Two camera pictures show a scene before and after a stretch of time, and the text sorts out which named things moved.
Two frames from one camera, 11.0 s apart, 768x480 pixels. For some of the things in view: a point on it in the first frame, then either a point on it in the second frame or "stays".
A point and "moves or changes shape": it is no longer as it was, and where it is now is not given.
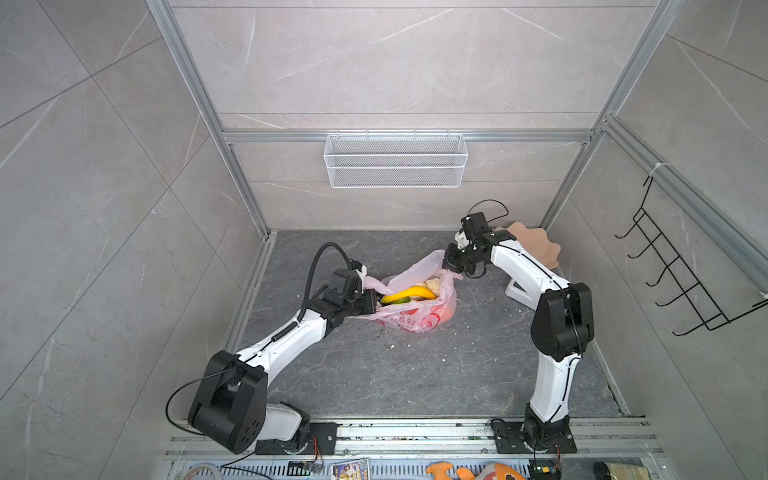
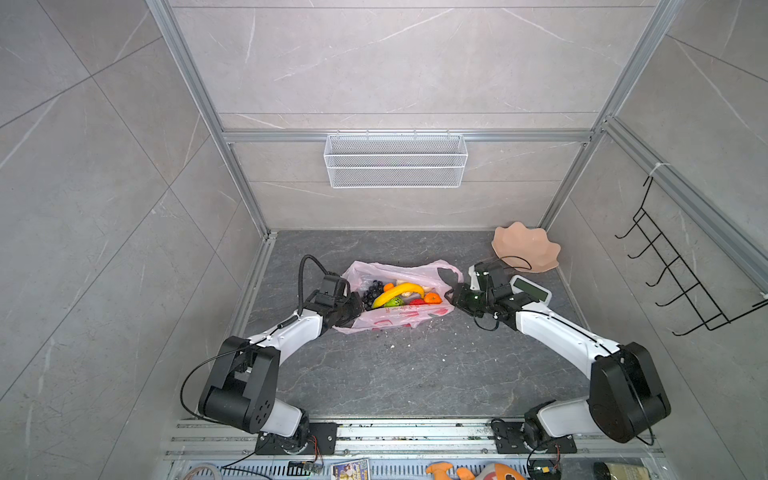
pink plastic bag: [419, 315] moves or changes shape
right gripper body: [461, 259] to [474, 302]
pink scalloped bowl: [536, 243] stays
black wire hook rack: [711, 317] stays
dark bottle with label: [619, 471] stays
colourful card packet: [351, 470] stays
